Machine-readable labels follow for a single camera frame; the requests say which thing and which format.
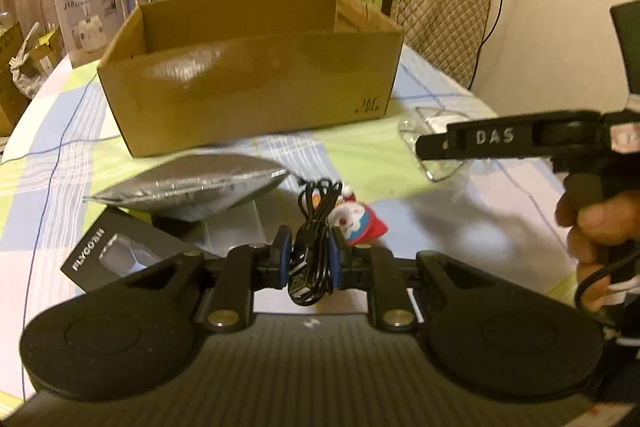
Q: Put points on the brown cardboard box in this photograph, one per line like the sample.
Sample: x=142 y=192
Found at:
x=250 y=107

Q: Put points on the red and white Santa toy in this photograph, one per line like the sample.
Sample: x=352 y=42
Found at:
x=357 y=219

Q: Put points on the white humidifier box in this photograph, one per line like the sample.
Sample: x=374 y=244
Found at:
x=87 y=17

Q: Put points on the cardboard boxes with plastic bag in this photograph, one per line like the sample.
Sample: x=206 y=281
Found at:
x=20 y=67

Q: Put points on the silver foil bag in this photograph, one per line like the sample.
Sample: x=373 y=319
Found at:
x=190 y=187

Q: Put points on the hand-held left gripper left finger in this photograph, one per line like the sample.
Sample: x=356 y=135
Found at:
x=285 y=254

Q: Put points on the clear plastic cup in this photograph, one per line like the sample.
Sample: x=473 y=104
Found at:
x=440 y=169

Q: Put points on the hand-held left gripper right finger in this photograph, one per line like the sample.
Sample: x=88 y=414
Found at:
x=336 y=257

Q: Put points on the chair with quilted beige cover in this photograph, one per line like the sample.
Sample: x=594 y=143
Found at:
x=440 y=17

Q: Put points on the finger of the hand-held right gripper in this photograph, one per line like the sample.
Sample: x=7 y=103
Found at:
x=525 y=137

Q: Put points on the person's right hand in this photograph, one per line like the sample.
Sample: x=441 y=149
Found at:
x=600 y=232

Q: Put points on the black shaver box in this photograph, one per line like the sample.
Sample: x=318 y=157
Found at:
x=100 y=252

